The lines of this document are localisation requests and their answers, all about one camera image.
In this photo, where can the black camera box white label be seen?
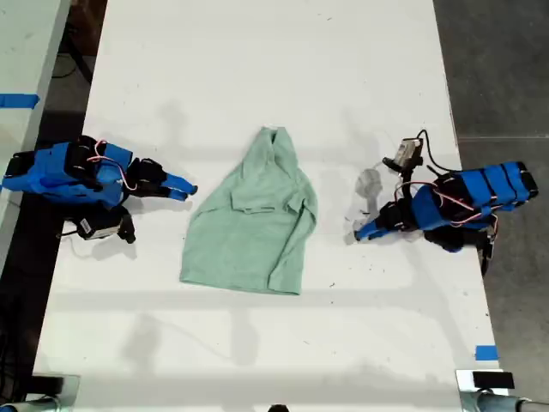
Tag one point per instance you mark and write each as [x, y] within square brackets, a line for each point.
[96, 225]

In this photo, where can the white mounting plate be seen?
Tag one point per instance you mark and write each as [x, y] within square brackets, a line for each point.
[463, 379]

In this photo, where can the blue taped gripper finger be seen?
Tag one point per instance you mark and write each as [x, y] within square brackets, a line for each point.
[369, 235]
[376, 226]

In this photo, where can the black camera stalk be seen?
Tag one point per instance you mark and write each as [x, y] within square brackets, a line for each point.
[126, 227]
[405, 178]

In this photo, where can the black block on plate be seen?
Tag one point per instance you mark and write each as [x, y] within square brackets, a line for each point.
[47, 383]

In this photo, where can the grey metal tube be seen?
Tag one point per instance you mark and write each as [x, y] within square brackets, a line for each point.
[25, 405]
[502, 403]

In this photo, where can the black table clamp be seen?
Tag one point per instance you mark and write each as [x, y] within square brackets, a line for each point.
[489, 251]

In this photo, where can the pale green t-shirt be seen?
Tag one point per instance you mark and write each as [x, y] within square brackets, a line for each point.
[249, 232]

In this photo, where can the short blue tape piece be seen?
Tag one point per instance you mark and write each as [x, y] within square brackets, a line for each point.
[486, 353]

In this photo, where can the small black flat box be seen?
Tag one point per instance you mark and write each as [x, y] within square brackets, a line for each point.
[492, 380]

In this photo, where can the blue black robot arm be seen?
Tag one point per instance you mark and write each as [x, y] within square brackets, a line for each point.
[56, 176]
[480, 193]

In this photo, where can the white side table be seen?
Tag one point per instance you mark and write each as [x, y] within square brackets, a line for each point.
[25, 51]

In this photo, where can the blue taped gripper long finger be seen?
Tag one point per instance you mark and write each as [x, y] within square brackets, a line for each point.
[180, 183]

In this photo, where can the small black round object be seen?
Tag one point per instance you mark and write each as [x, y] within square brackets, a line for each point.
[279, 408]

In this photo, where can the long blue tape strip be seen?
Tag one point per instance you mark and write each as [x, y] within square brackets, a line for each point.
[19, 100]

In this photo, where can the grey black camera box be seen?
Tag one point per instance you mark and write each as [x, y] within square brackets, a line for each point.
[409, 151]

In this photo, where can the blue taped gripper short finger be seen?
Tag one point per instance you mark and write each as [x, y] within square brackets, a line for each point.
[175, 193]

